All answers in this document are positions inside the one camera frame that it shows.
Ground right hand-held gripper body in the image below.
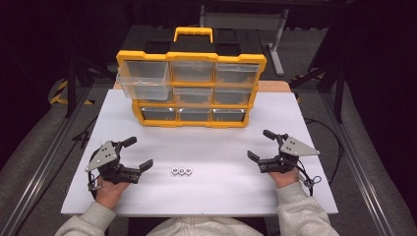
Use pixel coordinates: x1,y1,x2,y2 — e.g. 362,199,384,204
258,133,321,175

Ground black tripod legs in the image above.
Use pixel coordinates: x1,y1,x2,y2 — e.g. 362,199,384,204
63,55,116,119
289,58,349,124

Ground set of small clear drawers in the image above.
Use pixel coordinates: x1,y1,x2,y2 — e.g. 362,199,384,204
139,61,261,123

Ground person's right hand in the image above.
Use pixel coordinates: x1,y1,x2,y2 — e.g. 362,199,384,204
268,168,300,190

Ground grey metal stand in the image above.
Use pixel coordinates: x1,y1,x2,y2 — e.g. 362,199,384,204
199,4,290,77

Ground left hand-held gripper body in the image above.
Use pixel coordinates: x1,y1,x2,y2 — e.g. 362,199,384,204
85,140,143,185

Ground aluminium frame rail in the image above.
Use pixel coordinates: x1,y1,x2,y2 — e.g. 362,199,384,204
319,91,398,236
0,87,93,236

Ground black floor cable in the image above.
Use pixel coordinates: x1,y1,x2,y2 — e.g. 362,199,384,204
304,117,345,185

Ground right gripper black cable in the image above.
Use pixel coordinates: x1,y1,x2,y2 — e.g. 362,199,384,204
294,159,324,198

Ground yellow black hazard tape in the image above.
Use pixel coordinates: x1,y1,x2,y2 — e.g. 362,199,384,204
48,80,95,106

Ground yellow drawer organizer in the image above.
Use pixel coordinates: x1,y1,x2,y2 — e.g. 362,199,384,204
116,27,268,129

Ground person's torso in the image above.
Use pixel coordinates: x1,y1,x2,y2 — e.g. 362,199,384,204
146,215,265,236

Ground person's left hand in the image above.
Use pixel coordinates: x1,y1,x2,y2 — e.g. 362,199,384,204
94,176,132,210

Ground large clear plastic drawer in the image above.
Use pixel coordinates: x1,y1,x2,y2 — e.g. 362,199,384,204
116,60,172,101

